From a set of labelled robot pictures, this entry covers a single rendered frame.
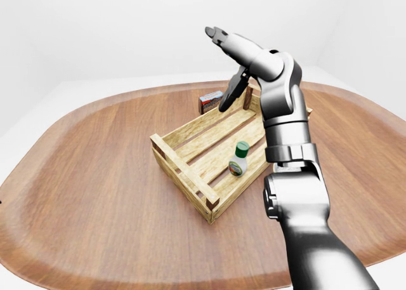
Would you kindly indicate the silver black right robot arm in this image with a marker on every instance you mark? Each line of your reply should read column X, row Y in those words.
column 304, row 207

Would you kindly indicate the wooden slat tray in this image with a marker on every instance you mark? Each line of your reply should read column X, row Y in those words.
column 203, row 144

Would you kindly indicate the small printed food box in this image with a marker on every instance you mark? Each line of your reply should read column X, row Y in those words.
column 209, row 102

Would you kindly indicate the salad dressing bottle green cap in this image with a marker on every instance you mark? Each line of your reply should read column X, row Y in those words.
column 238, row 164

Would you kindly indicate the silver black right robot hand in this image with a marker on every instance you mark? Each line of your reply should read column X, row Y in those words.
column 276, row 80

